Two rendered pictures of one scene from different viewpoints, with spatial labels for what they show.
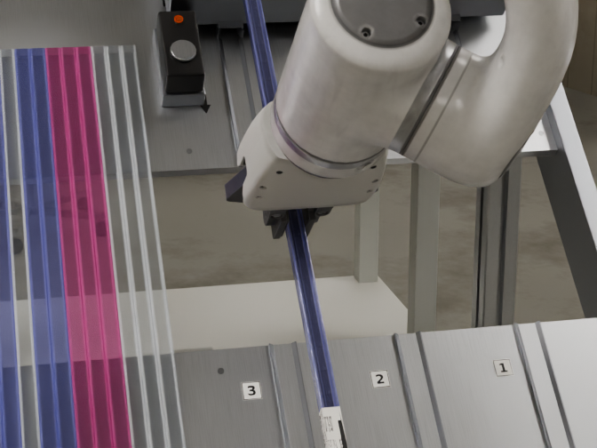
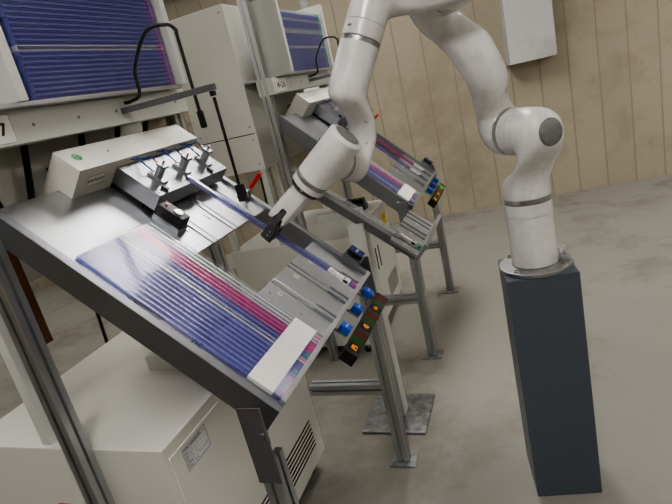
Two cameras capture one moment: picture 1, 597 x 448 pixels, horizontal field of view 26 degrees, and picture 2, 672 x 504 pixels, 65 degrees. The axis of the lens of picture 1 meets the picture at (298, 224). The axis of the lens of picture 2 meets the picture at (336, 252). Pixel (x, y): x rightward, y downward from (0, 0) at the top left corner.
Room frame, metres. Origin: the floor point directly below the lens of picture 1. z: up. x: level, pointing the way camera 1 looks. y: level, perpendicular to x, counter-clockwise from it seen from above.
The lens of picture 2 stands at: (0.13, 0.98, 1.27)
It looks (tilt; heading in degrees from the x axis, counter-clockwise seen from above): 17 degrees down; 305
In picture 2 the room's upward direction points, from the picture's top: 14 degrees counter-clockwise
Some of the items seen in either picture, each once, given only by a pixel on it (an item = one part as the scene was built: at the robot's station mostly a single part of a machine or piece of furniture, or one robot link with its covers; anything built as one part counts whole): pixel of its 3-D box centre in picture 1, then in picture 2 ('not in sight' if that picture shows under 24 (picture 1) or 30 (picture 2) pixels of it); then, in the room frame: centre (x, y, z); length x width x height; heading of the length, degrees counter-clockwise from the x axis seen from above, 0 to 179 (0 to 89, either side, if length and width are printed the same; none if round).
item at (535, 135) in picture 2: not in sight; (530, 155); (0.44, -0.40, 1.00); 0.19 x 0.12 x 0.24; 139
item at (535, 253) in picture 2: not in sight; (531, 232); (0.47, -0.42, 0.79); 0.19 x 0.19 x 0.18
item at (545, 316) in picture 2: not in sight; (550, 375); (0.47, -0.42, 0.35); 0.18 x 0.18 x 0.70; 22
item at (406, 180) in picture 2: not in sight; (343, 213); (1.63, -1.32, 0.65); 1.01 x 0.73 x 1.29; 13
